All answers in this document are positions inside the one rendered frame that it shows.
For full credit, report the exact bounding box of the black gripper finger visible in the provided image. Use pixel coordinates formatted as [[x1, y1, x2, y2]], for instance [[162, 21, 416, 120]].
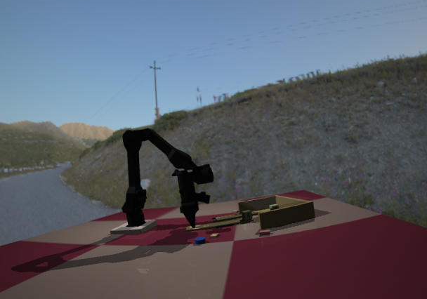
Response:
[[183, 211, 197, 228]]

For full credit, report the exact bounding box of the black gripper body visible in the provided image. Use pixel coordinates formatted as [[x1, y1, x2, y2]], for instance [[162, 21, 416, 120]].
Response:
[[179, 185, 199, 213]]

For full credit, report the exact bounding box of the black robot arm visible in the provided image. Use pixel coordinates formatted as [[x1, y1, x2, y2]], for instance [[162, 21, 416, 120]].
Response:
[[122, 128, 214, 227]]

